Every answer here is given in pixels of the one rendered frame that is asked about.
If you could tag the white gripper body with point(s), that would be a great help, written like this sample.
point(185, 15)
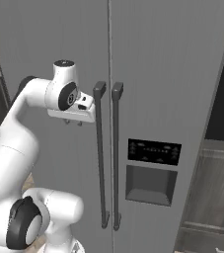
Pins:
point(74, 114)

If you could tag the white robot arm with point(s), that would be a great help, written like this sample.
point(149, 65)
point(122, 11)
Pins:
point(14, 154)

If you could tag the grey freezer door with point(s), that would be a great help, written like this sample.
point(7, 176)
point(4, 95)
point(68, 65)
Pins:
point(51, 39)

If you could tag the grey fridge door with dispenser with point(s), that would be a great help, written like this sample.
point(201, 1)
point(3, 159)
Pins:
point(169, 82)

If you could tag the dark wood cabinet drawer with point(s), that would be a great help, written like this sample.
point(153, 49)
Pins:
point(213, 191)

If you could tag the black wall oven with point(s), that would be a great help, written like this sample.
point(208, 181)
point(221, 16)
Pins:
point(223, 95)

